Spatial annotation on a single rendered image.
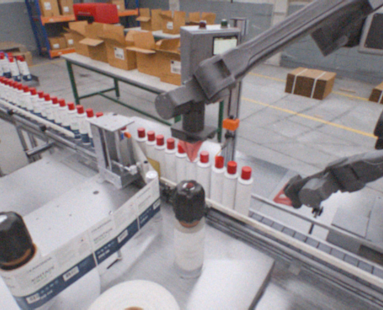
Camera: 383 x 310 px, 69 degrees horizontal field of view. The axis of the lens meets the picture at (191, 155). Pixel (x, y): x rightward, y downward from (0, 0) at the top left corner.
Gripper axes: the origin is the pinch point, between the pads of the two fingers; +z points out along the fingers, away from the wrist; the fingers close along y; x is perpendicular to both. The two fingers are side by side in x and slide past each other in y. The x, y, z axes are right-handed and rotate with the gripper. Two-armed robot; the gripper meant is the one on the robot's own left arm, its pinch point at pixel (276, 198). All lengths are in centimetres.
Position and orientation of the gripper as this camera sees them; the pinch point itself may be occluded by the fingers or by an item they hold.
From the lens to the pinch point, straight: 95.1
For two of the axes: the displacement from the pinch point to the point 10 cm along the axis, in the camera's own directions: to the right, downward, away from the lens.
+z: -5.1, 4.0, 7.6
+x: 6.0, 8.0, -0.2
